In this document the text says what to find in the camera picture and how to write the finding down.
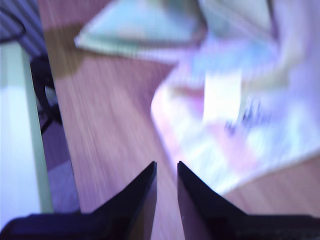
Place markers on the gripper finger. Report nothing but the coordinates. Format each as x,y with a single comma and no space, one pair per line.
205,215
130,212

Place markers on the white board green edge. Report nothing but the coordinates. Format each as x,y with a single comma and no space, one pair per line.
15,125

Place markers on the pastel printed tea towel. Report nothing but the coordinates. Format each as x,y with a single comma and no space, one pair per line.
195,140

